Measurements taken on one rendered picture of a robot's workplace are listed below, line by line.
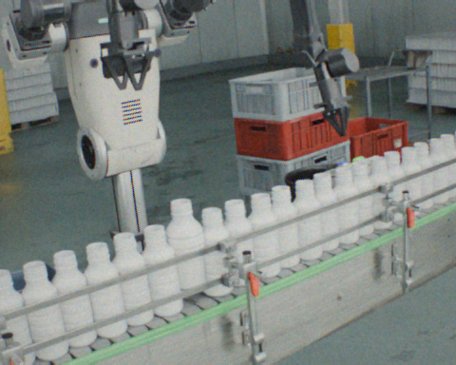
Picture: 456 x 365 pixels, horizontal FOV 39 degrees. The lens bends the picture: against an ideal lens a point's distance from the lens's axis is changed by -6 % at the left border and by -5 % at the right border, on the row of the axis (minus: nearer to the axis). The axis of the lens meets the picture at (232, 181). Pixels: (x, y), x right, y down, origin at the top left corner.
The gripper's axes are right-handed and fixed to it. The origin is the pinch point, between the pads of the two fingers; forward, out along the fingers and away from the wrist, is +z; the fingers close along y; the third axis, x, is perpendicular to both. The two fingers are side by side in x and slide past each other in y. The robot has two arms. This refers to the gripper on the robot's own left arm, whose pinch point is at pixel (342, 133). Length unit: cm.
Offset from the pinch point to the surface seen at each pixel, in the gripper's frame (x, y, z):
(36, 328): -3, -100, 18
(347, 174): -18.4, -28.5, 8.9
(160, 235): -10, -75, 9
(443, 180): -23.0, 6.3, 18.3
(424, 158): -22.3, 0.5, 11.3
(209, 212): -9, -62, 8
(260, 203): -14, -52, 9
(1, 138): 685, 248, -113
